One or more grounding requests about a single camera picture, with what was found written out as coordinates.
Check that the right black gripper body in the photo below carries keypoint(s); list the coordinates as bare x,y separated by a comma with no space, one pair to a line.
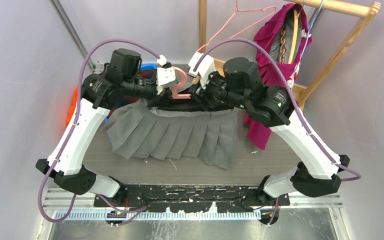
216,91

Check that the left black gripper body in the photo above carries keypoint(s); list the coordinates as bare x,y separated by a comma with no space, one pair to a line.
141,87

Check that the pink plastic clip hanger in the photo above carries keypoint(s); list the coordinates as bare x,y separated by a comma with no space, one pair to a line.
184,86

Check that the grey garment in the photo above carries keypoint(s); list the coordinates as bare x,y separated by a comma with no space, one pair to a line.
136,131

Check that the magenta garment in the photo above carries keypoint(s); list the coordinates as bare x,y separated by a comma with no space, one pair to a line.
268,37

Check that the pink wire hanger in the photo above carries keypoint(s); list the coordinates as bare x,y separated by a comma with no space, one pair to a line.
227,19

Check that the floral white red garment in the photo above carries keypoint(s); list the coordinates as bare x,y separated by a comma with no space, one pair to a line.
290,72

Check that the wooden hanger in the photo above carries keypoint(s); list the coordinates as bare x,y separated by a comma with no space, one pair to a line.
289,37

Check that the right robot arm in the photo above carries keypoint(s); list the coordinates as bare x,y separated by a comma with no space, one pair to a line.
316,174

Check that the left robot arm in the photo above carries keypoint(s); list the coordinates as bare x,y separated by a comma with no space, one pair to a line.
99,93

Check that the blue plastic bin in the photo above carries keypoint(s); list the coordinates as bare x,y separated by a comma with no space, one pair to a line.
147,71

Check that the orange cloth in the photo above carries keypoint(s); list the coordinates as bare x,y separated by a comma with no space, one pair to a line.
72,108

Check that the wooden clothes rack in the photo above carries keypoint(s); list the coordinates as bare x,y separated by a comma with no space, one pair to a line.
337,69

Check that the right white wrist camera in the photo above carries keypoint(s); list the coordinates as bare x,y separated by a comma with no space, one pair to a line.
204,69

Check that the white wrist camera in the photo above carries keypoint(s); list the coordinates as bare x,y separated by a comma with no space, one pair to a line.
204,69
165,76

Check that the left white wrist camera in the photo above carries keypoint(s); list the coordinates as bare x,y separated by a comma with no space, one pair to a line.
165,76

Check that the blue wire hanger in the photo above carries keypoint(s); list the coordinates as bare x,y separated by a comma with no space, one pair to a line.
311,24

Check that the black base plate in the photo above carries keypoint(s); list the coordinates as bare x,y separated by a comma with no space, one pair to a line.
197,202

